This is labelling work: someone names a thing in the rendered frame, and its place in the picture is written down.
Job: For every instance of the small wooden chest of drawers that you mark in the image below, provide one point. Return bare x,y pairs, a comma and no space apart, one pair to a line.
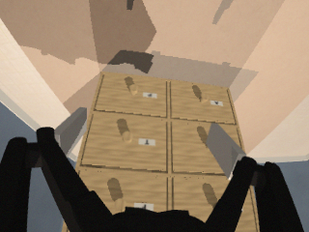
168,173

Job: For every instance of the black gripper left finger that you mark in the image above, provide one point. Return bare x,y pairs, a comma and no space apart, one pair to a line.
81,209

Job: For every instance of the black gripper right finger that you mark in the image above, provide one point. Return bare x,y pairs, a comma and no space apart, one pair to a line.
276,208

